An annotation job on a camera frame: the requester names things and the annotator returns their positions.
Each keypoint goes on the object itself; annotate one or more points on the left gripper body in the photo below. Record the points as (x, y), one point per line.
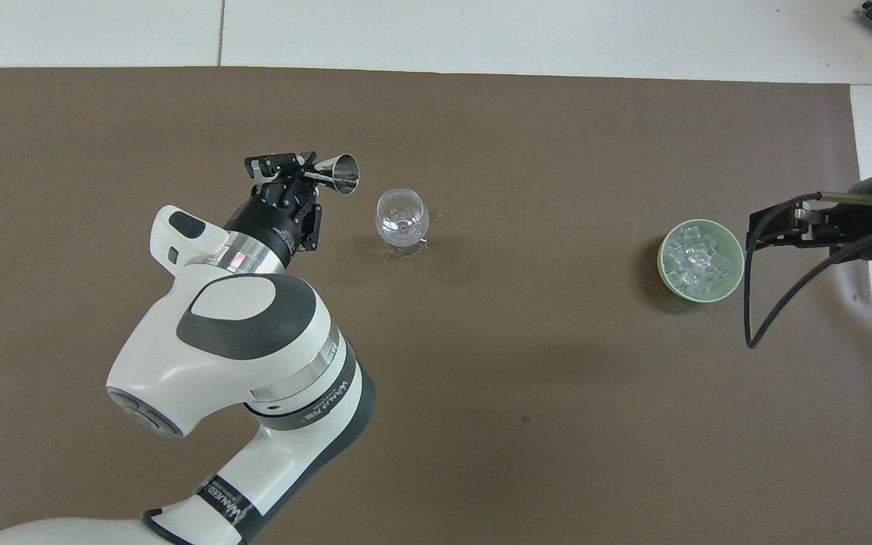
(268, 225)

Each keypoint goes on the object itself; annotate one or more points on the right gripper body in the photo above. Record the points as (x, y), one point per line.
(864, 223)

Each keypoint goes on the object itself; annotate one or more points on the steel cone jigger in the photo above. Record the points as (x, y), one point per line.
(339, 173)

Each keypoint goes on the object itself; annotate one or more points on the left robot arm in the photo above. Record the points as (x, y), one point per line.
(239, 341)

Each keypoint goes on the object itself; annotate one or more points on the clear stemmed wine glass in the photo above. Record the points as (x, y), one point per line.
(402, 216)

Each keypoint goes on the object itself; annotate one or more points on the clear ice cubes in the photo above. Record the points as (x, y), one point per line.
(701, 259)

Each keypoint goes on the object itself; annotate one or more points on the pale green bowl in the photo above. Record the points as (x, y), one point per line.
(667, 272)

